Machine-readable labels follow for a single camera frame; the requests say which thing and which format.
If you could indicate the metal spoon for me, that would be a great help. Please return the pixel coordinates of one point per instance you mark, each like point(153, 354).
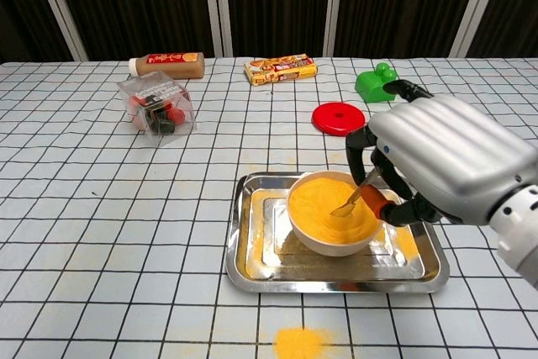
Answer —
point(342, 209)

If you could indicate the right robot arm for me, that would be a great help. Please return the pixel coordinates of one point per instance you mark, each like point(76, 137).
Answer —
point(519, 237)

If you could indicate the white grid-patterned tablecloth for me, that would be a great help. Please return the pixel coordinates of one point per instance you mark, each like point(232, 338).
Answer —
point(84, 207)

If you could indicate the green toy building block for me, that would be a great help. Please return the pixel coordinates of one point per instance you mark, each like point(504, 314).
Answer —
point(370, 86)

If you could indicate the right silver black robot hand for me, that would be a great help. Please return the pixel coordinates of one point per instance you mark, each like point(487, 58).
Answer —
point(454, 149)

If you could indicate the clear box of coffee capsules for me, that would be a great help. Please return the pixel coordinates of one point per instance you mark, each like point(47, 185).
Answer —
point(155, 111)

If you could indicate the red plastic disc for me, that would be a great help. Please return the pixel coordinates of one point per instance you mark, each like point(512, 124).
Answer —
point(336, 121)

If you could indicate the yellow curry box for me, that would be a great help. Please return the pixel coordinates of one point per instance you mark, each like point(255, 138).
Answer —
point(279, 70)

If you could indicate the dark folding screen white frame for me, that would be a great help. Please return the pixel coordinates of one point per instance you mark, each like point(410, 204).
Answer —
point(138, 6)

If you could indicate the spilled yellow powder heap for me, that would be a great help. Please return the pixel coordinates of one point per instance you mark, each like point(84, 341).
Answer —
point(298, 344)

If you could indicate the brown drink bottle red label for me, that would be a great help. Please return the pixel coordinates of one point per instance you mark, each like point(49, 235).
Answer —
point(168, 65)

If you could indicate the white bowl of yellow powder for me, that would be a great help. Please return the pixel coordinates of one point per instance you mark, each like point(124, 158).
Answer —
point(328, 233)

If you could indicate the rectangular steel tray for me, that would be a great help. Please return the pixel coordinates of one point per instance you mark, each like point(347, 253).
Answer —
point(328, 275)

